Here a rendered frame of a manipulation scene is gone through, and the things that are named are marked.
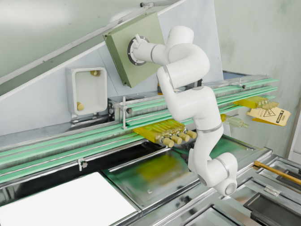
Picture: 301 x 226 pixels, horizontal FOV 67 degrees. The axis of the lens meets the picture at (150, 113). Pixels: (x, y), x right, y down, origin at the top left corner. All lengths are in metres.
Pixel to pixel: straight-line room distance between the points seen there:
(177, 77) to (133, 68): 0.56
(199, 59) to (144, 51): 0.46
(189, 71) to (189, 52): 0.07
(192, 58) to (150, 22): 0.60
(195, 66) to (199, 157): 0.29
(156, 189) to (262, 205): 0.46
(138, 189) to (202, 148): 0.39
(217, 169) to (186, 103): 0.25
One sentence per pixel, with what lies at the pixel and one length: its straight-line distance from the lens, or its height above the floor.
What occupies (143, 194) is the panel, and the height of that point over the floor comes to 1.25.
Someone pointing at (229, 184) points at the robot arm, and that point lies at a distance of 0.86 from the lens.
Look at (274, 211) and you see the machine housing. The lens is 1.14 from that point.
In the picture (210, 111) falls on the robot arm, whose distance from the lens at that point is 0.70.
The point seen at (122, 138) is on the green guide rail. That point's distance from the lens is 1.24.
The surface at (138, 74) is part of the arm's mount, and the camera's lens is 1.28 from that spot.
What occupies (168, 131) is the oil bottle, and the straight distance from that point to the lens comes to 1.19.
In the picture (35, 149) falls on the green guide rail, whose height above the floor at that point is 0.94.
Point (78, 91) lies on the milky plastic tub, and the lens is 1.20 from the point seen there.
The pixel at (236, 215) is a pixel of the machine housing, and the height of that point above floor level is 1.54.
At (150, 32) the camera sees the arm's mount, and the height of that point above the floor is 0.84.
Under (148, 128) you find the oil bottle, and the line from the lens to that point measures 1.21.
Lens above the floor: 1.85
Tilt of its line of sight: 46 degrees down
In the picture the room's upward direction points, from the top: 113 degrees clockwise
